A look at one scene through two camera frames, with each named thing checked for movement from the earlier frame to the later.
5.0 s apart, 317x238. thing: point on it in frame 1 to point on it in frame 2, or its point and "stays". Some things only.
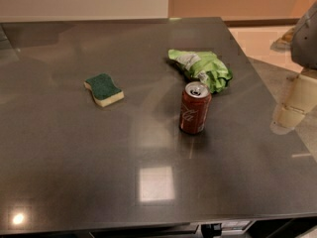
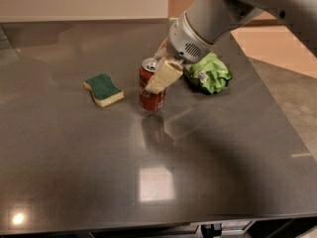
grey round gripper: (305, 44) to (183, 42)
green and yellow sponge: (104, 90) stays
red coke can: (194, 108) to (150, 101)
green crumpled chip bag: (203, 65) stays
